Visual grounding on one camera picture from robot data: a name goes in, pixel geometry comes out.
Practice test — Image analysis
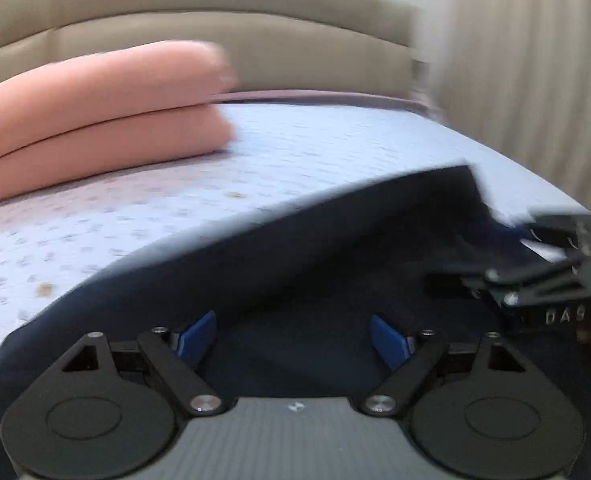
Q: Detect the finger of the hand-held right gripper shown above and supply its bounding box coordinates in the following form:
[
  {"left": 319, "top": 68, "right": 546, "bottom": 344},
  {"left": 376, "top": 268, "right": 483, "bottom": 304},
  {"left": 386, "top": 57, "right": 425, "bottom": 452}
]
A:
[
  {"left": 490, "top": 215, "right": 590, "bottom": 257},
  {"left": 425, "top": 255, "right": 584, "bottom": 308}
]

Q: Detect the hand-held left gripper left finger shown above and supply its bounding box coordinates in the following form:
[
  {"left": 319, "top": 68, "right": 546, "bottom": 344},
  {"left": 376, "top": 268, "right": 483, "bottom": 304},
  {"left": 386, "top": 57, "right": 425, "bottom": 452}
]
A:
[{"left": 62, "top": 310, "right": 226, "bottom": 417}]

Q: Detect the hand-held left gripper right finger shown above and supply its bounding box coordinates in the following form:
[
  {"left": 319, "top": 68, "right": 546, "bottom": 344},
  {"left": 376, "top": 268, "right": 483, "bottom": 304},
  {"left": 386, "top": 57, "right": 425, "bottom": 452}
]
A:
[{"left": 362, "top": 314, "right": 526, "bottom": 416}]

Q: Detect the navy hoodie with white stripes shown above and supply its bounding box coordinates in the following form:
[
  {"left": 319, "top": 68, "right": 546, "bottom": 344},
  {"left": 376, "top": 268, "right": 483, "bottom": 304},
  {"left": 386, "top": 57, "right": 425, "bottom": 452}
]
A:
[{"left": 0, "top": 164, "right": 591, "bottom": 480}]

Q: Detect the bed with floral sheet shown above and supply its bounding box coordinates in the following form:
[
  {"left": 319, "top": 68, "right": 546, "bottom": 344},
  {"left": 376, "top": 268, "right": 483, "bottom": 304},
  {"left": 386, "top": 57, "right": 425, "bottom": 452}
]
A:
[{"left": 0, "top": 89, "right": 591, "bottom": 383}]

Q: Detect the pale curtain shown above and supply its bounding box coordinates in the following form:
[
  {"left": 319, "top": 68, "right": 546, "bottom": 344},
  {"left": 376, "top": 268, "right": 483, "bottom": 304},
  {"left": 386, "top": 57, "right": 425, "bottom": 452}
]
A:
[{"left": 415, "top": 0, "right": 591, "bottom": 213}]

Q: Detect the folded pink quilt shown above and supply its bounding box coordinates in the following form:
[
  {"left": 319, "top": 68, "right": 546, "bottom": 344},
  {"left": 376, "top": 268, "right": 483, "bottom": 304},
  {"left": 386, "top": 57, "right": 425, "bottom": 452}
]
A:
[{"left": 0, "top": 40, "right": 240, "bottom": 210}]

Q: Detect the beige padded headboard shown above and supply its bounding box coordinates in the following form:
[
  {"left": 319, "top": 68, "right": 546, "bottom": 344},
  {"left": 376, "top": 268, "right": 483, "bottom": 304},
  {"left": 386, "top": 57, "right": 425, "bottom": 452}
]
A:
[{"left": 0, "top": 0, "right": 426, "bottom": 107}]

